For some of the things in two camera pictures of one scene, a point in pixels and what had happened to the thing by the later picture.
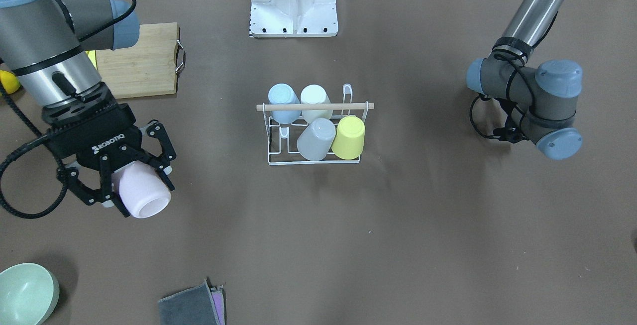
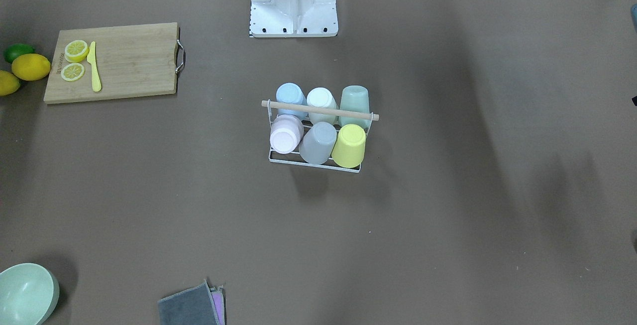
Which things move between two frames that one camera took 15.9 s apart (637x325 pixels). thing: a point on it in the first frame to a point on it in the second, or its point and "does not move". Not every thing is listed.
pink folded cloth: [217, 292] does not move
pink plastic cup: [142, 190] to [286, 131]
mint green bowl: [29, 294] does not move
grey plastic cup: [314, 143] does not move
